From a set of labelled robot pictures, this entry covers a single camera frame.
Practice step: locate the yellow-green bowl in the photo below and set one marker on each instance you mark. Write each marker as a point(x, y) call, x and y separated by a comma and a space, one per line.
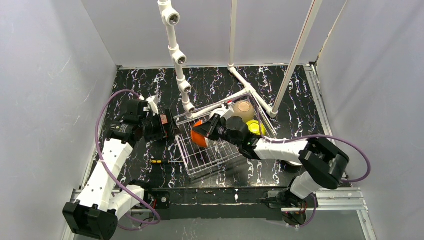
point(256, 128)

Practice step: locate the white wire dish rack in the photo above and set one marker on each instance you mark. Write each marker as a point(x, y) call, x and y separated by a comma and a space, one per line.
point(200, 160)

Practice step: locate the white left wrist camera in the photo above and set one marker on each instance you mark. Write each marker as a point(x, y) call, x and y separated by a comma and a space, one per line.
point(152, 102)

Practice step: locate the white bowl with tan outside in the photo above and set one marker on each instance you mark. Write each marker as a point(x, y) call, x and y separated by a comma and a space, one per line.
point(293, 163)

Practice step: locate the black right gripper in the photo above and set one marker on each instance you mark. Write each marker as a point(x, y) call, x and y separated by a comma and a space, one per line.
point(209, 127)

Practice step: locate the white bowl with brown outside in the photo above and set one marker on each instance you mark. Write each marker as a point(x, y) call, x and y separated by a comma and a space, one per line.
point(197, 138)

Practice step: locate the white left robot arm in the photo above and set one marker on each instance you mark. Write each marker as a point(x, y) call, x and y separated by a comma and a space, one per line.
point(96, 212)

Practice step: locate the beige bowl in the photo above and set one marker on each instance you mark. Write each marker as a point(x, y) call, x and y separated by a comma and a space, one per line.
point(243, 109)

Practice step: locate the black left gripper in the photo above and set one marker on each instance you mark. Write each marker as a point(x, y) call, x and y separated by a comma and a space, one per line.
point(169, 124)

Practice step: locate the white PVC pipe frame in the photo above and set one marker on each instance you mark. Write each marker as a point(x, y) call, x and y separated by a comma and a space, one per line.
point(202, 33)

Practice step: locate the blue patterned bowl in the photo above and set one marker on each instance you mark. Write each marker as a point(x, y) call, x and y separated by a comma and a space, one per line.
point(164, 119)

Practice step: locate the yellow handled screwdriver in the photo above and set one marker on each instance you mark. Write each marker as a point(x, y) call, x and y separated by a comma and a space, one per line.
point(163, 162)

